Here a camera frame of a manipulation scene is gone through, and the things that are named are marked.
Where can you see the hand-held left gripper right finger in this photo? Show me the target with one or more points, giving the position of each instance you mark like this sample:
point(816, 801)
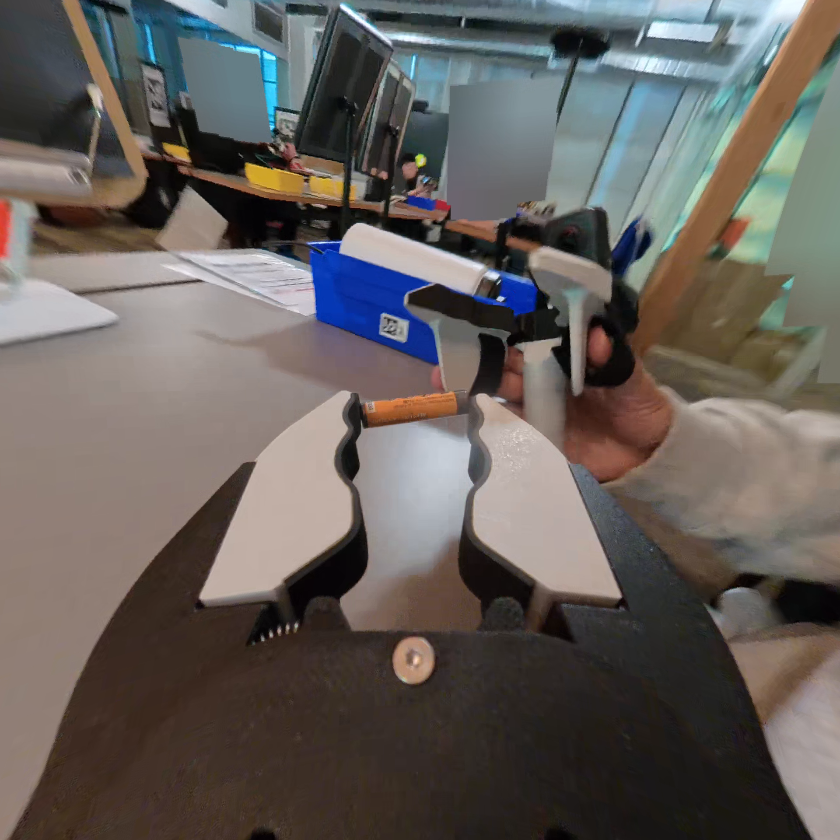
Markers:
point(531, 512)

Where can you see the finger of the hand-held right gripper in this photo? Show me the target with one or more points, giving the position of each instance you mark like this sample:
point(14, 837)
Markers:
point(456, 341)
point(571, 272)

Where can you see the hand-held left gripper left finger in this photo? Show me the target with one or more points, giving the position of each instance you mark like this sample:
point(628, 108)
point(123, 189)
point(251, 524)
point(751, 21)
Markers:
point(295, 512)

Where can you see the orange battery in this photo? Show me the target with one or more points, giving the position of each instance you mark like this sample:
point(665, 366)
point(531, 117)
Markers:
point(413, 408)

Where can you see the person's right forearm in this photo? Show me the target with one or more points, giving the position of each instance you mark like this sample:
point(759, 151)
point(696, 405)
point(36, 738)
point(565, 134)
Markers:
point(741, 472)

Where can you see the person's right hand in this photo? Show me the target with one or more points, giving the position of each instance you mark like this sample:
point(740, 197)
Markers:
point(610, 426)

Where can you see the white paper roll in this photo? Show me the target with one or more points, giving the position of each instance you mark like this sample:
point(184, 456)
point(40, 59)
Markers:
point(407, 253)

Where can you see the blue plastic bin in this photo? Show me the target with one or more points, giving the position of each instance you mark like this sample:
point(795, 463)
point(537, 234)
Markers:
point(354, 295)

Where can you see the small blue bin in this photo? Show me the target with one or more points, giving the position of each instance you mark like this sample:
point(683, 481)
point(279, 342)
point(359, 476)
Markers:
point(423, 203)

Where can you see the brown cardboard box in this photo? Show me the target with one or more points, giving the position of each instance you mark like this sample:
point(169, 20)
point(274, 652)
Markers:
point(715, 302)

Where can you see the long wooden desk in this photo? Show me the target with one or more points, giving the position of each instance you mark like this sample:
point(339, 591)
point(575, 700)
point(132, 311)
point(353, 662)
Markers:
point(367, 205)

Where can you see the black monitor stand pole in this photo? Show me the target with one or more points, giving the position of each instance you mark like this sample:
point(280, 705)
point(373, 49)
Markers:
point(348, 170)
point(392, 177)

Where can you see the black ceiling lamp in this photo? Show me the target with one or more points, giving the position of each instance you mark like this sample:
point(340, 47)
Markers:
point(577, 43)

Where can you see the yellow plastic bin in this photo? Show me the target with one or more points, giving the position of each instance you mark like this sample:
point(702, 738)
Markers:
point(325, 187)
point(275, 178)
point(176, 151)

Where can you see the printed paper sheet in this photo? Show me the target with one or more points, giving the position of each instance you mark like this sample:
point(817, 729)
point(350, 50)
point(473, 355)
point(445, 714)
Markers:
point(262, 275)

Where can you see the black monitor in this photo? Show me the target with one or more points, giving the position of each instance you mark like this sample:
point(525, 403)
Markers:
point(341, 92)
point(394, 111)

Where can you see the white stand base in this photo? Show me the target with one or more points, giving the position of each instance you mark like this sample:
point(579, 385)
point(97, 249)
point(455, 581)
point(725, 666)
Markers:
point(46, 312)

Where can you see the person's grey hoodie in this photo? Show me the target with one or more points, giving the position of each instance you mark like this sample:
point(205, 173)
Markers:
point(807, 722)

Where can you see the dark board with wooden rim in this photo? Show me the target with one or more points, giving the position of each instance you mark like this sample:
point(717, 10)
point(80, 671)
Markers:
point(46, 65)

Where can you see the wooden post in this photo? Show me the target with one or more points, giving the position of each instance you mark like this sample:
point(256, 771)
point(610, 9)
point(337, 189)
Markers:
point(741, 151)

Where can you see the black white wall poster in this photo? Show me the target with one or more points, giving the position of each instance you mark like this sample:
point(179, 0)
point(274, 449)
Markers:
point(155, 95)

